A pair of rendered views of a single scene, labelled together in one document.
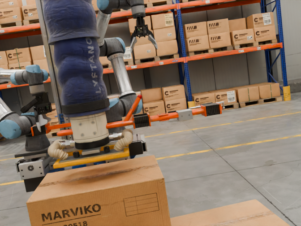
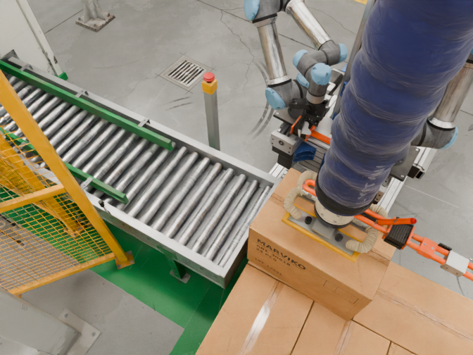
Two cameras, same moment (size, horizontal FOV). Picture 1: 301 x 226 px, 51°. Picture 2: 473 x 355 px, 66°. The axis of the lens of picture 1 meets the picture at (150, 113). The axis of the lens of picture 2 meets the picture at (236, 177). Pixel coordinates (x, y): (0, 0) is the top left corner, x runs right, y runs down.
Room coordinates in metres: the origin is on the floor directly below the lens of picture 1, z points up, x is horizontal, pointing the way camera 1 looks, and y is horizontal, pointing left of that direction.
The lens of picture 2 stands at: (0.68, 0.18, 2.47)
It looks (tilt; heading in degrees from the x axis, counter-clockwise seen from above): 57 degrees down; 38
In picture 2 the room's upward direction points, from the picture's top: straight up
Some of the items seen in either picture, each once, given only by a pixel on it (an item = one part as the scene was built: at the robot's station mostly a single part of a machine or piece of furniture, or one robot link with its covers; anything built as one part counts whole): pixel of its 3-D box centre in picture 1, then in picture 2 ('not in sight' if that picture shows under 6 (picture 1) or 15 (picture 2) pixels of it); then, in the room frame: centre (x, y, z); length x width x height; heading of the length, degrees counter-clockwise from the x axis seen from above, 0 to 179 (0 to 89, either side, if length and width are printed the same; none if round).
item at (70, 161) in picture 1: (92, 154); (322, 229); (1.41, 0.29, 1.08); 0.34 x 0.10 x 0.05; 94
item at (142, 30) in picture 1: (140, 26); not in sight; (1.78, -0.02, 1.66); 0.09 x 0.08 x 0.12; 3
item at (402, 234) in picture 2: (141, 120); (398, 232); (1.52, 0.05, 1.18); 0.10 x 0.08 x 0.06; 4
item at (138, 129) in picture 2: not in sight; (82, 98); (1.50, 2.21, 0.60); 1.60 x 0.10 x 0.09; 98
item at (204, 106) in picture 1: (211, 109); not in sight; (1.54, -0.30, 1.18); 0.08 x 0.07 x 0.05; 94
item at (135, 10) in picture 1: (139, 11); not in sight; (1.79, -0.02, 1.74); 0.08 x 0.08 x 0.05
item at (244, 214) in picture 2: not in sight; (101, 156); (1.29, 1.82, 0.45); 2.31 x 0.60 x 0.08; 98
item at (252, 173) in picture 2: not in sight; (129, 120); (1.61, 1.87, 0.50); 2.31 x 0.05 x 0.19; 98
